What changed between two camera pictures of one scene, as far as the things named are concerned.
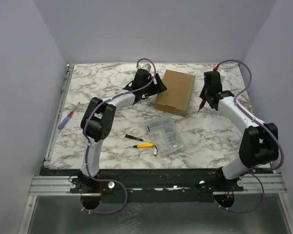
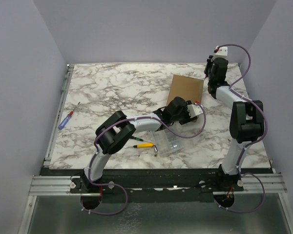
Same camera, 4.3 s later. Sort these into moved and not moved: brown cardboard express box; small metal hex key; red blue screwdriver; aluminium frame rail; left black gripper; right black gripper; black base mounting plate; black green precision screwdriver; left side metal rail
Moved: right black gripper; left black gripper; brown cardboard express box
Not moved: black green precision screwdriver; small metal hex key; left side metal rail; red blue screwdriver; black base mounting plate; aluminium frame rail
